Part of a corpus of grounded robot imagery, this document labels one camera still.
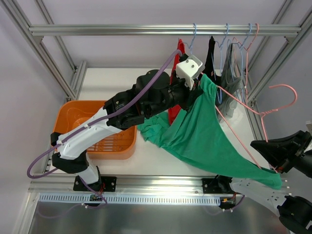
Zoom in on white slotted cable duct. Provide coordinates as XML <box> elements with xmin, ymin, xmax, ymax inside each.
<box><xmin>39</xmin><ymin>193</ymin><xmax>221</xmax><ymax>206</ymax></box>

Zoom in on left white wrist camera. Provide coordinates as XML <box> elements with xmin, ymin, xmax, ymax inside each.
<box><xmin>176</xmin><ymin>55</ymin><xmax>204</xmax><ymax>90</ymax></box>

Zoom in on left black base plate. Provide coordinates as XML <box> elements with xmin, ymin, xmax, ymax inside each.
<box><xmin>73</xmin><ymin>175</ymin><xmax>117</xmax><ymax>192</ymax></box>

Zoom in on green tank top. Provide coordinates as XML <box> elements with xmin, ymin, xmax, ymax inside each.
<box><xmin>137</xmin><ymin>75</ymin><xmax>282</xmax><ymax>190</ymax></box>

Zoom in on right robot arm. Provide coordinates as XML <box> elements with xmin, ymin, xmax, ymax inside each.
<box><xmin>217</xmin><ymin>130</ymin><xmax>312</xmax><ymax>234</ymax></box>

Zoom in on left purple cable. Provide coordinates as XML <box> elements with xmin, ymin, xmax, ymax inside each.
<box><xmin>26</xmin><ymin>50</ymin><xmax>182</xmax><ymax>209</ymax></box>

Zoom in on blue wire hanger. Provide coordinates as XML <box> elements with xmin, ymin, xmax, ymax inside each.
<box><xmin>183</xmin><ymin>23</ymin><xmax>197</xmax><ymax>55</ymax></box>

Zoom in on grey tank top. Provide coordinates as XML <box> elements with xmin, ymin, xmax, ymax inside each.
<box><xmin>215</xmin><ymin>43</ymin><xmax>243</xmax><ymax>118</ymax></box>

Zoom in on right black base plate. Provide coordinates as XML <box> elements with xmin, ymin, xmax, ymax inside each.
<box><xmin>201</xmin><ymin>178</ymin><xmax>220</xmax><ymax>194</ymax></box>

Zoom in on red tank top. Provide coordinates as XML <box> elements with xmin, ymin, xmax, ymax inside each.
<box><xmin>168</xmin><ymin>39</ymin><xmax>185</xmax><ymax>125</ymax></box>

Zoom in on orange plastic basket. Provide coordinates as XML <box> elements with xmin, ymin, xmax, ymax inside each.
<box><xmin>53</xmin><ymin>100</ymin><xmax>137</xmax><ymax>160</ymax></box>

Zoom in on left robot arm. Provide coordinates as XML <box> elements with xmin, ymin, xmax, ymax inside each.
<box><xmin>51</xmin><ymin>68</ymin><xmax>202</xmax><ymax>191</ymax></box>

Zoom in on aluminium hanging rail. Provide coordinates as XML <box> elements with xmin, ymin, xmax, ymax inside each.
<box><xmin>29</xmin><ymin>23</ymin><xmax>302</xmax><ymax>37</ymax></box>

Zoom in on blue hanger under black top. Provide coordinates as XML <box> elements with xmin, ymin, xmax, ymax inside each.
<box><xmin>212</xmin><ymin>23</ymin><xmax>229</xmax><ymax>104</ymax></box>

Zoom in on pink hanger far right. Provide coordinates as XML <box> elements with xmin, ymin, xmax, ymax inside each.
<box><xmin>233</xmin><ymin>23</ymin><xmax>259</xmax><ymax>104</ymax></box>

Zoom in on black tank top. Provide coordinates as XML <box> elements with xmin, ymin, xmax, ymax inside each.
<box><xmin>202</xmin><ymin>36</ymin><xmax>221</xmax><ymax>86</ymax></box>

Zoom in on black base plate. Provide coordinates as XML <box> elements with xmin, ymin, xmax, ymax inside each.
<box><xmin>73</xmin><ymin>175</ymin><xmax>117</xmax><ymax>192</ymax></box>
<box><xmin>201</xmin><ymin>178</ymin><xmax>220</xmax><ymax>194</ymax></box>

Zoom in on aluminium front rail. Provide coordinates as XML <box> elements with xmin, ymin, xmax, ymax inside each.
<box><xmin>28</xmin><ymin>174</ymin><xmax>291</xmax><ymax>195</ymax></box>

